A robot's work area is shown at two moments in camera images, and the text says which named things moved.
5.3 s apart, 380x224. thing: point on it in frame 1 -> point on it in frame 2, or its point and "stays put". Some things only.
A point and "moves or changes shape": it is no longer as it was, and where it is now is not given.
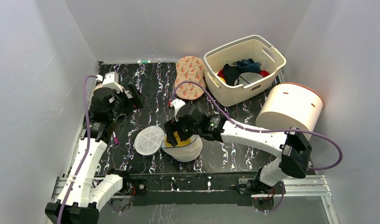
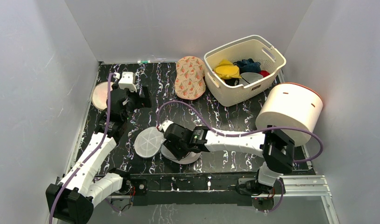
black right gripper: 173,130 -> 172,142
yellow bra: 180,142 moves or changes shape
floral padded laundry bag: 192,68 stays put
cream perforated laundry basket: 271,61 stays put
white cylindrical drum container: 291,105 stays put
